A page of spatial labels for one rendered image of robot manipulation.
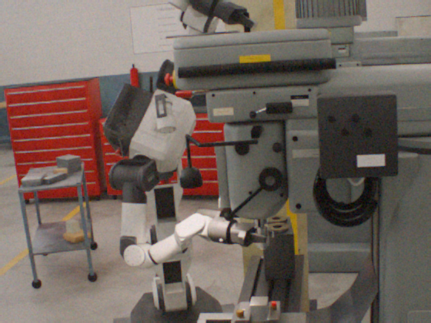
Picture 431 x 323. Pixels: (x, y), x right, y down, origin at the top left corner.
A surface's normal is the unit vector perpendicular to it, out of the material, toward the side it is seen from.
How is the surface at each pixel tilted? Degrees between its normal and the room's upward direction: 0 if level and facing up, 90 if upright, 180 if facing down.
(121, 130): 58
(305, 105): 90
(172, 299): 103
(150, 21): 90
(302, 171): 90
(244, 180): 90
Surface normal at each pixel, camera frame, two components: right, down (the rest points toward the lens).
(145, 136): 0.08, -0.33
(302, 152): -0.17, 0.23
